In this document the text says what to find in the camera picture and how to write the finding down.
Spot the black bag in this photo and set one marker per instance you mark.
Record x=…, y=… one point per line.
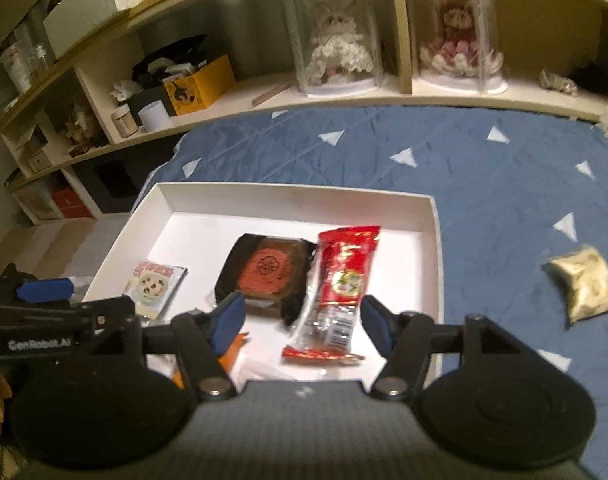
x=174, y=52

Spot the white cardboard box tray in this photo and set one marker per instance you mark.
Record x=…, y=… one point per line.
x=194, y=225

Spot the clear plastic container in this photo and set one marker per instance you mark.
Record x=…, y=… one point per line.
x=16, y=67

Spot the red box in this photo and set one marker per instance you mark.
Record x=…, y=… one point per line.
x=71, y=204

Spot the clear storage bin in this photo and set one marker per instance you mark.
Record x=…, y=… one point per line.
x=34, y=200

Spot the small white figurine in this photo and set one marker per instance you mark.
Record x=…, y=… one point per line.
x=123, y=91

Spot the white doll in clear dome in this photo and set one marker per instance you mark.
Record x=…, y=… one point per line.
x=334, y=45

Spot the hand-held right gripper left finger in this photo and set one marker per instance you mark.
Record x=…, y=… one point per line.
x=229, y=322

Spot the cream cardboard box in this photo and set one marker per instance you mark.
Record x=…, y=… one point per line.
x=84, y=20

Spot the wooden stick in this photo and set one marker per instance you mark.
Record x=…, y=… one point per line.
x=270, y=94

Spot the wooden shelf unit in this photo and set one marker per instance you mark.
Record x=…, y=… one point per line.
x=404, y=35

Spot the brown ornament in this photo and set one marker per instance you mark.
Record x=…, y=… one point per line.
x=84, y=127

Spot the small lidded jar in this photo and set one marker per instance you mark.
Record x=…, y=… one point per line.
x=124, y=122

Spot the black box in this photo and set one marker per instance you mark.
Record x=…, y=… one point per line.
x=149, y=96

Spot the large orange snack packet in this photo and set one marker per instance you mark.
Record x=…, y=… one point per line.
x=236, y=345

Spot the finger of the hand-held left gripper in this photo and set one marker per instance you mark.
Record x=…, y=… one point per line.
x=104, y=315
x=44, y=290

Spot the red snack packet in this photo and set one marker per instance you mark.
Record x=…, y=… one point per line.
x=344, y=270

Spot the gold snack packet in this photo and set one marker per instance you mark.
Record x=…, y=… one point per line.
x=584, y=282

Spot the pink doll in clear dome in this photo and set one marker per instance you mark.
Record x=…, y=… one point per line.
x=456, y=40

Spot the seashell ornament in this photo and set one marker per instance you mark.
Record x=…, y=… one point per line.
x=559, y=81

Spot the cookie-print snack packet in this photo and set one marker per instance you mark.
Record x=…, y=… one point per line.
x=154, y=285

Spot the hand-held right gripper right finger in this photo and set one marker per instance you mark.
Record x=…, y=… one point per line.
x=376, y=327

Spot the yellow printed box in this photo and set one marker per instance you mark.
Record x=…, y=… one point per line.
x=204, y=85

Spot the dark brown pastry packet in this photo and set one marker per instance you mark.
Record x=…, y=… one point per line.
x=266, y=270

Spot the white cup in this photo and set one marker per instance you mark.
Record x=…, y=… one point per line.
x=155, y=116

